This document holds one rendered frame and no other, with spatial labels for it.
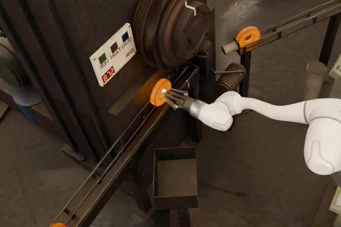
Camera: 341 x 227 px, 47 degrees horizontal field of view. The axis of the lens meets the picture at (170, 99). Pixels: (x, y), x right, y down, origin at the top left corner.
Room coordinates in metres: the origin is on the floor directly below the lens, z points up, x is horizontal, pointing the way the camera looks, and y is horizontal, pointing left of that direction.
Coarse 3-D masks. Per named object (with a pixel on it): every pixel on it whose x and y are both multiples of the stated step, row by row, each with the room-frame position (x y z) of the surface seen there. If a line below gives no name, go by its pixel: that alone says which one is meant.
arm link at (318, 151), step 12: (324, 120) 0.82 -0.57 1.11; (312, 132) 0.79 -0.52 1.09; (324, 132) 0.76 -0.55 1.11; (336, 132) 0.76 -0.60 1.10; (312, 144) 0.74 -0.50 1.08; (324, 144) 0.72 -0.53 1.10; (336, 144) 0.71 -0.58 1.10; (312, 156) 0.70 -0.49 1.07; (324, 156) 0.68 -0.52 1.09; (336, 156) 0.67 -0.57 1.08; (312, 168) 0.67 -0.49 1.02; (324, 168) 0.65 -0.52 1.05; (336, 168) 0.65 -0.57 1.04; (336, 180) 0.68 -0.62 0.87
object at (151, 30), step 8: (160, 0) 1.44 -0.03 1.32; (168, 0) 1.43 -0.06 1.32; (152, 8) 1.43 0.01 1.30; (160, 8) 1.40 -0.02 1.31; (152, 16) 1.40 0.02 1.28; (160, 16) 1.38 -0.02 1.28; (152, 24) 1.37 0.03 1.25; (160, 24) 1.37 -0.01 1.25; (144, 32) 1.38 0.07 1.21; (152, 32) 1.35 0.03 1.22; (144, 40) 1.36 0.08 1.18; (152, 40) 1.33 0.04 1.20; (144, 48) 1.36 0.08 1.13; (152, 48) 1.32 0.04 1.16; (152, 56) 1.33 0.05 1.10; (160, 64) 1.34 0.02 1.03
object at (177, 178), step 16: (160, 160) 1.06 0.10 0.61; (176, 160) 1.05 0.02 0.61; (192, 160) 1.03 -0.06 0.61; (160, 176) 0.97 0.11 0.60; (176, 176) 0.96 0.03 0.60; (192, 176) 0.94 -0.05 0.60; (160, 192) 0.89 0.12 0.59; (176, 192) 0.87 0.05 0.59; (192, 192) 0.86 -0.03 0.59; (160, 208) 0.80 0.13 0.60; (176, 208) 0.79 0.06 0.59; (192, 208) 1.04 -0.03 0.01; (176, 224) 0.95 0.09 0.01; (192, 224) 0.93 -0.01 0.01
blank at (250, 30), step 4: (244, 28) 1.78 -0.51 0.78; (248, 28) 1.77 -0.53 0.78; (252, 28) 1.77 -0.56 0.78; (256, 28) 1.78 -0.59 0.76; (240, 32) 1.77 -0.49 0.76; (244, 32) 1.75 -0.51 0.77; (248, 32) 1.75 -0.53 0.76; (252, 32) 1.76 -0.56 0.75; (256, 32) 1.77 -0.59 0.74; (240, 36) 1.75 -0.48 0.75; (244, 36) 1.75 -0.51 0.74; (252, 36) 1.78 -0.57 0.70; (256, 36) 1.77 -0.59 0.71; (240, 40) 1.74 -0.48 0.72; (244, 40) 1.75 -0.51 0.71; (248, 40) 1.78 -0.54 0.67; (252, 40) 1.77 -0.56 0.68; (240, 44) 1.74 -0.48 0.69; (244, 44) 1.75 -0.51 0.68
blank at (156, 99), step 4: (160, 80) 1.38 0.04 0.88; (164, 80) 1.38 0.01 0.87; (168, 80) 1.39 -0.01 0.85; (156, 84) 1.35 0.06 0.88; (160, 84) 1.35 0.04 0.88; (164, 84) 1.36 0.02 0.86; (168, 84) 1.39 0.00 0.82; (156, 88) 1.33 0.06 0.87; (160, 88) 1.33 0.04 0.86; (168, 88) 1.38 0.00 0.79; (152, 92) 1.32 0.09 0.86; (156, 92) 1.31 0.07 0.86; (160, 92) 1.33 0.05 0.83; (152, 96) 1.31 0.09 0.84; (156, 96) 1.30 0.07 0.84; (160, 96) 1.36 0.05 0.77; (152, 100) 1.30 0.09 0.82; (156, 100) 1.30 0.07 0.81; (160, 100) 1.33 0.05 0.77; (156, 104) 1.30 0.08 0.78; (160, 104) 1.32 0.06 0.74
